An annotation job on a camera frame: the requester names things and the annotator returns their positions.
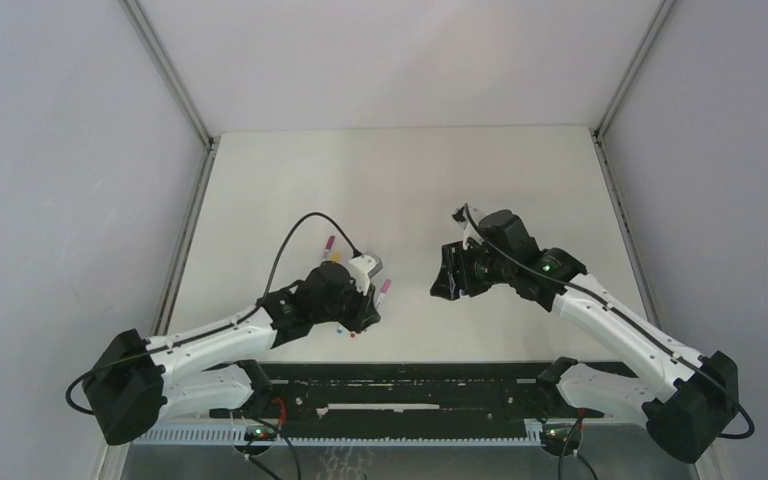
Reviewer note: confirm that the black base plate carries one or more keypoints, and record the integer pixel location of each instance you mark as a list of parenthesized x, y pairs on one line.
[(451, 400)]

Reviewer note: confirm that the aluminium frame rail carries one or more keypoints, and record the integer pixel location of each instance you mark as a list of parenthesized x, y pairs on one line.
[(163, 64), (600, 139)]

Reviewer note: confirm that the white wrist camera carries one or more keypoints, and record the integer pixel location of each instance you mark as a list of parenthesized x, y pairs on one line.
[(468, 217), (362, 269)]

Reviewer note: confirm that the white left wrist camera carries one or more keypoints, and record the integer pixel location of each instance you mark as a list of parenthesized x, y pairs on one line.
[(362, 269)]

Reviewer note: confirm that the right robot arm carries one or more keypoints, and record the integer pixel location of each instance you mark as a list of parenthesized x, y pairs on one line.
[(682, 398)]

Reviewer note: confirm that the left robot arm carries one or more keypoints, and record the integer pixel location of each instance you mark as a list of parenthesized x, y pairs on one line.
[(138, 382)]

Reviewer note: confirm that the white cable duct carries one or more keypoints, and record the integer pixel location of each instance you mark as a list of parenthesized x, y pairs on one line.
[(525, 434)]

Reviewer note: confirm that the right aluminium frame rail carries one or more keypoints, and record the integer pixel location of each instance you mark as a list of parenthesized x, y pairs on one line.
[(600, 139)]

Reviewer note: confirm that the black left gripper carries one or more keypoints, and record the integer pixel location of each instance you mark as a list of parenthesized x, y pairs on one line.
[(365, 312)]

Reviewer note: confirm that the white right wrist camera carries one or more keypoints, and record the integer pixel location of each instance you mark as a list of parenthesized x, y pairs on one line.
[(468, 217)]

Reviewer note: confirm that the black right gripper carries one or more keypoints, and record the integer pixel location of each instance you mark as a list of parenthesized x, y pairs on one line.
[(451, 283)]

